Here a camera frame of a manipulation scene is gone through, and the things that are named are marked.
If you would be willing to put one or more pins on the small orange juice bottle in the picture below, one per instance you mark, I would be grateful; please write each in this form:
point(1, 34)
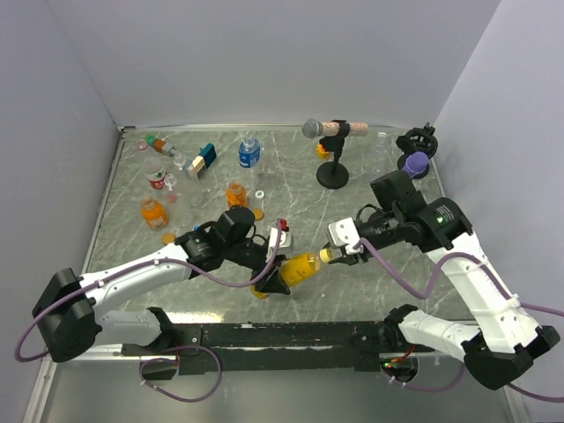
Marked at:
point(236, 194)

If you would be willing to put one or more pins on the black microphone stand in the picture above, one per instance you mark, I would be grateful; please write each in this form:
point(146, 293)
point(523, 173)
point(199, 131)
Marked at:
point(333, 175)

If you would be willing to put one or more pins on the clear bottle at back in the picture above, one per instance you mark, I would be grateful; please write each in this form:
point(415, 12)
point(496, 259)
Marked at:
point(382, 151)

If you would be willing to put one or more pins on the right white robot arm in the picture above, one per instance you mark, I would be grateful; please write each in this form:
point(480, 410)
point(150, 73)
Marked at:
point(505, 339)

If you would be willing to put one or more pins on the clear small cup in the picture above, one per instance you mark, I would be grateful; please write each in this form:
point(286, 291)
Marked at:
point(180, 161)
point(170, 182)

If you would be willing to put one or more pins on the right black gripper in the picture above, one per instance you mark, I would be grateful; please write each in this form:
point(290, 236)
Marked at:
point(352, 259)

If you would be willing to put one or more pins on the tall yellow juice bottle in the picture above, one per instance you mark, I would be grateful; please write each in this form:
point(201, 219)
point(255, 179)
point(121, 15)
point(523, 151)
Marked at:
point(297, 269)

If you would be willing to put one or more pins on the yellow toy brick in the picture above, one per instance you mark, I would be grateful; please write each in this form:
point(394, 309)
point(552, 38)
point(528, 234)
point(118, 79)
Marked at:
point(321, 152)

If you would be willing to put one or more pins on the red label clear bottle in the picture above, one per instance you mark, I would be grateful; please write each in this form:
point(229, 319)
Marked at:
point(155, 172)

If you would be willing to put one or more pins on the open orange juice bottle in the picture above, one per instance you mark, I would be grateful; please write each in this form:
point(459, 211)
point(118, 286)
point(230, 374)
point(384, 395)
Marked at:
point(153, 212)

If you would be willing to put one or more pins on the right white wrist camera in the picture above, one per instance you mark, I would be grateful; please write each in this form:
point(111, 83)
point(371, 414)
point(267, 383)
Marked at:
point(343, 234)

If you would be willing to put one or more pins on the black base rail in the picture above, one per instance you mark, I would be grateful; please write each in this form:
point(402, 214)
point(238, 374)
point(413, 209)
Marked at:
point(361, 346)

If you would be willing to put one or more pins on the blue label water bottle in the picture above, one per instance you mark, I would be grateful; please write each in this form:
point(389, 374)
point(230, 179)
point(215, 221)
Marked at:
point(249, 153)

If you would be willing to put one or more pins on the pink glitter microphone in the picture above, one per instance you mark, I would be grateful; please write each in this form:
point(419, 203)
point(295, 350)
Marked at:
point(313, 128)

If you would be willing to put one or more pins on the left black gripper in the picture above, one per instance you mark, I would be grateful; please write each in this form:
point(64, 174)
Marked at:
point(274, 282)

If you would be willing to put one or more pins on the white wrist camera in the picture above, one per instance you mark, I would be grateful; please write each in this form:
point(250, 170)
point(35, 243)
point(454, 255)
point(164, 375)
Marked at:
point(280, 241)
point(343, 234)

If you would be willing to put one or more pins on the black round holder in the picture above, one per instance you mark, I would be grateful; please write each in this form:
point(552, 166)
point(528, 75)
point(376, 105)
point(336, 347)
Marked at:
point(417, 140)

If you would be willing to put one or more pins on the purple microphone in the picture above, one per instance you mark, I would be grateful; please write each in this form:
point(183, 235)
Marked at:
point(416, 165)

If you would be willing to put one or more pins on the blue and wood block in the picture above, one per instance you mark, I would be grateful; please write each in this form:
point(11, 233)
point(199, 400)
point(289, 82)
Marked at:
point(202, 161)

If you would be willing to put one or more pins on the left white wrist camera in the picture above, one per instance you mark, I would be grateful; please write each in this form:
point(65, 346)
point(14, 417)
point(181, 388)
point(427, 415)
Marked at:
point(280, 241)

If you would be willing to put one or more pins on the colourful block stack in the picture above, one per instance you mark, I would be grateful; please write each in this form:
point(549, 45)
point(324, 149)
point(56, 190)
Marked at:
point(161, 146)

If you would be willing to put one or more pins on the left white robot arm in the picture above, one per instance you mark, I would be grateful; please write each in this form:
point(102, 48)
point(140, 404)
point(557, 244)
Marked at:
point(76, 312)

